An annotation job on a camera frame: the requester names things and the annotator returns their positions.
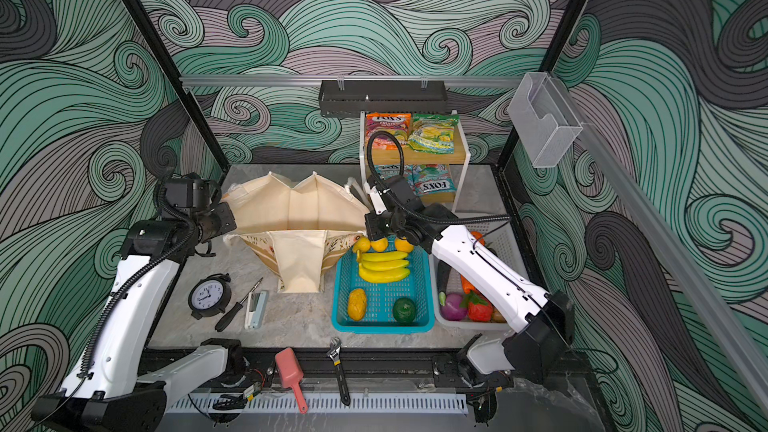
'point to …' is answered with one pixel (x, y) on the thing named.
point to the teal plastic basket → (378, 317)
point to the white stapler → (256, 310)
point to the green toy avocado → (404, 310)
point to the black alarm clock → (210, 295)
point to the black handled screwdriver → (230, 314)
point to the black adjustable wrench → (335, 355)
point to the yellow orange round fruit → (404, 246)
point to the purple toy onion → (452, 309)
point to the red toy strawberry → (478, 310)
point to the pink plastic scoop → (291, 375)
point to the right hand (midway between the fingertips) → (371, 220)
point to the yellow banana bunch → (383, 266)
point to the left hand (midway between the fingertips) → (222, 213)
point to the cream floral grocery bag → (298, 232)
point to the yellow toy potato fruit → (357, 302)
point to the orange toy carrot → (468, 287)
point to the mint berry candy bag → (386, 171)
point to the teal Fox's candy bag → (432, 178)
